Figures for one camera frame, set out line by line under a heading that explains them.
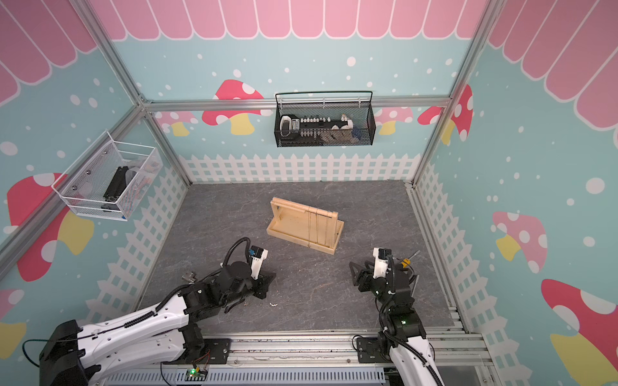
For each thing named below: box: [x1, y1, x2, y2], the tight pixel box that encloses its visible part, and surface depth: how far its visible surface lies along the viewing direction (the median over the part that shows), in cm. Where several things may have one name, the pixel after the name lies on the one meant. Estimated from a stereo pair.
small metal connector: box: [181, 271, 197, 284], surface depth 91 cm
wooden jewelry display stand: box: [266, 197, 345, 255], surface depth 99 cm
